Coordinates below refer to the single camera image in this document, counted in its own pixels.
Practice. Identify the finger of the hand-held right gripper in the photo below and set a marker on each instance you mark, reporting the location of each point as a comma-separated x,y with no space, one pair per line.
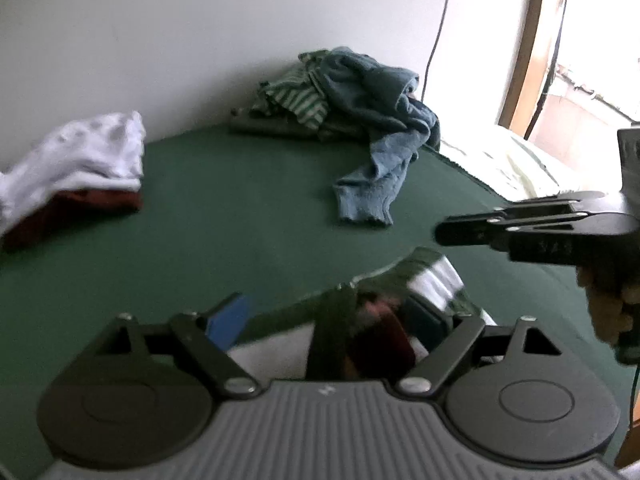
470,230
545,204

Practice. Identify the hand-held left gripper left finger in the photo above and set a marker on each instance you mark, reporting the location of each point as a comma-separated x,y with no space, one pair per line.
227,320

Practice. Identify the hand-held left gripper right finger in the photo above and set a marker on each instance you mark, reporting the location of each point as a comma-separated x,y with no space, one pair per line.
462,332

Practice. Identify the green white striped jacket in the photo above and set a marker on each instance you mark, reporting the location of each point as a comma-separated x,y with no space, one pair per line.
380,330

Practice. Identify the person's right hand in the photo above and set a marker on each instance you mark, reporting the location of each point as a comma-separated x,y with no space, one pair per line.
612,310

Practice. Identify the green blanket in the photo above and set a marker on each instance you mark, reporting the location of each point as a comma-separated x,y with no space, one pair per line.
225,220

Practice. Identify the blue towel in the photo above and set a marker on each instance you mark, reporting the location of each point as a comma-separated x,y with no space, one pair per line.
385,135

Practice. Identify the dark red folded cloth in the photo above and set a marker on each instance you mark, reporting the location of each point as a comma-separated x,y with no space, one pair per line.
80,210

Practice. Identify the olive grey garment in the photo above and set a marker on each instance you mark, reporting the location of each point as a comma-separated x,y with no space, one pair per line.
265,127

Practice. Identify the white folded cloth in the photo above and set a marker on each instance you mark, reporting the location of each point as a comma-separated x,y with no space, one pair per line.
75,160

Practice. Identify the wooden door frame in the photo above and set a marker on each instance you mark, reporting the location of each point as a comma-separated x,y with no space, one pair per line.
525,45

